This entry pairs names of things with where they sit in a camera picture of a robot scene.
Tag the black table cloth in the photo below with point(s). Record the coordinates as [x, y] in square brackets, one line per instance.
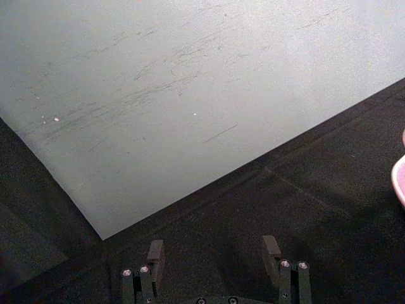
[284, 196]

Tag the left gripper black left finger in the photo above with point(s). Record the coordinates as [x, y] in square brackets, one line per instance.
[142, 285]

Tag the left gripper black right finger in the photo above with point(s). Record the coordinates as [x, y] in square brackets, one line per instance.
[294, 282]

